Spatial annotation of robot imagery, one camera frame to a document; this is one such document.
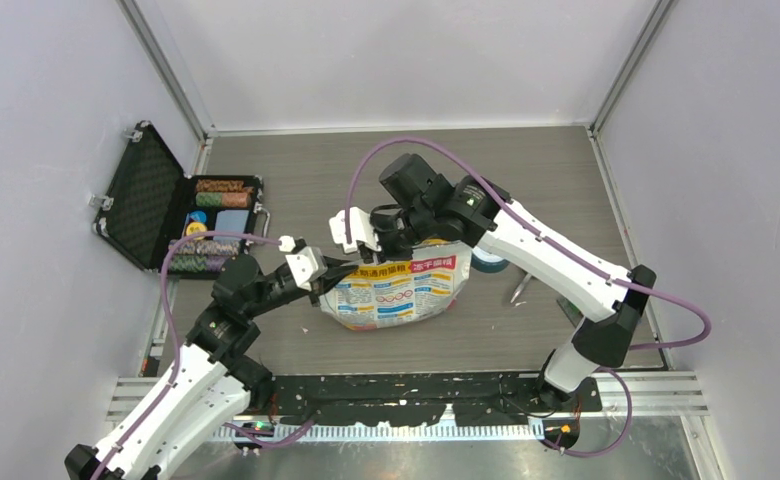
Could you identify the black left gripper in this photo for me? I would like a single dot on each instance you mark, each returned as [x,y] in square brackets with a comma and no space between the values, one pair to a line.
[335,269]

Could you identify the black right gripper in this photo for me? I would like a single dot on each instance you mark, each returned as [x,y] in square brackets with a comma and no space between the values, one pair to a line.
[388,249]

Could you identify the white yellow pet food bag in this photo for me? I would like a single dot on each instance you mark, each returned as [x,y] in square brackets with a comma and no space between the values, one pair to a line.
[401,292]

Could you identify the metal food scoop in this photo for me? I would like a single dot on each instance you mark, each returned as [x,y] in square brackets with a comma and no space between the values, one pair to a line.
[522,285]

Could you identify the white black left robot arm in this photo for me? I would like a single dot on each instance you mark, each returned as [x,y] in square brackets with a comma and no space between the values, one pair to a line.
[211,379]

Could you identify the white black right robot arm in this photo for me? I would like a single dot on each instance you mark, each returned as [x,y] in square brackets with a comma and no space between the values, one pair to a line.
[480,214]

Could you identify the teal double pet bowl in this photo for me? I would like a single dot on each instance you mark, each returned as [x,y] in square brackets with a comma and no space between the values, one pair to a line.
[486,262]

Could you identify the light blue card deck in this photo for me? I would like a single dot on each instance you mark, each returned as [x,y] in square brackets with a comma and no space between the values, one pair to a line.
[233,221]

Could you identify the striped poker chip stack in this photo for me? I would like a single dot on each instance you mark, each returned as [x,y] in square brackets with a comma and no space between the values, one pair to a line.
[204,247]

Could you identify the blue poker chip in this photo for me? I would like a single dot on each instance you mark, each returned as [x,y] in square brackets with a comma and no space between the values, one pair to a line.
[197,217]

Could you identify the yellow poker chip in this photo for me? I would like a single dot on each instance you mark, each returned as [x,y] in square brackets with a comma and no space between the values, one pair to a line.
[195,227]

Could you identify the green poker chip stack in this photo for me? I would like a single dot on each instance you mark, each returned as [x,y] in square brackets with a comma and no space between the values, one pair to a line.
[224,200]

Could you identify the green striped chip stack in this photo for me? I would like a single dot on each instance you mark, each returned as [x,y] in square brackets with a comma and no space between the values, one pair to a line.
[197,264]

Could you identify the brown poker chip stack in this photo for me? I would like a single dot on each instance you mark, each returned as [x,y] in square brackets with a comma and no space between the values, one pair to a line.
[219,186]

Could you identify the black foam-lined case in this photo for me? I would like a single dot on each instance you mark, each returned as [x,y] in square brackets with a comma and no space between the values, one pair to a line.
[146,204]

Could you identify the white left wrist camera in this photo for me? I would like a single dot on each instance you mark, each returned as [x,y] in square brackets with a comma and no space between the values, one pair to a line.
[306,263]

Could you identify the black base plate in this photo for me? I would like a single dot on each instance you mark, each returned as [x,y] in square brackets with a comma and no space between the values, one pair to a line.
[409,400]

